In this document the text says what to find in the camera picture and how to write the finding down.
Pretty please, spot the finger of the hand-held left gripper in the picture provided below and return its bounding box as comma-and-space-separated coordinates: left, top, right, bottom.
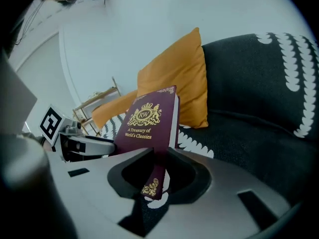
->
83, 135, 118, 157

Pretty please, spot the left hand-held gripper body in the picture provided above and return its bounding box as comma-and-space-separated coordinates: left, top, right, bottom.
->
38, 104, 87, 163

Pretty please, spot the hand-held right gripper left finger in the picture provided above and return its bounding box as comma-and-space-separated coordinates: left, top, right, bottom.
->
46, 147, 156, 239

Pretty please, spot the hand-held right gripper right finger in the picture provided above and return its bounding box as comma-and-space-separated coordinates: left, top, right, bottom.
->
149, 147, 293, 239

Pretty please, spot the orange armchair with striped cushion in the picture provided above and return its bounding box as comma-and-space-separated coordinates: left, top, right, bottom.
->
91, 27, 319, 234

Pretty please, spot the maroon hardcover book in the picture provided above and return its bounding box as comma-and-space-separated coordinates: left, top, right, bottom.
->
115, 85, 180, 200

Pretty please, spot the person's left forearm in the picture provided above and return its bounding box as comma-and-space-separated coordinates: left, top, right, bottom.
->
21, 131, 54, 153

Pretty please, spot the orange cushion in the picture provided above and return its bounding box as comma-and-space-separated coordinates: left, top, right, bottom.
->
136, 27, 209, 129

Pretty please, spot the wooden shelf rack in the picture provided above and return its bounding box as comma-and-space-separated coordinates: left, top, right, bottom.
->
72, 76, 123, 137

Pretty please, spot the black white patterned seat cushion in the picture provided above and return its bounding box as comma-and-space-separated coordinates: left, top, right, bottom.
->
99, 111, 319, 209

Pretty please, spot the black white patterned back cushion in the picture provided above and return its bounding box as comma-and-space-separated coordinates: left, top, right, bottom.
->
200, 32, 319, 139

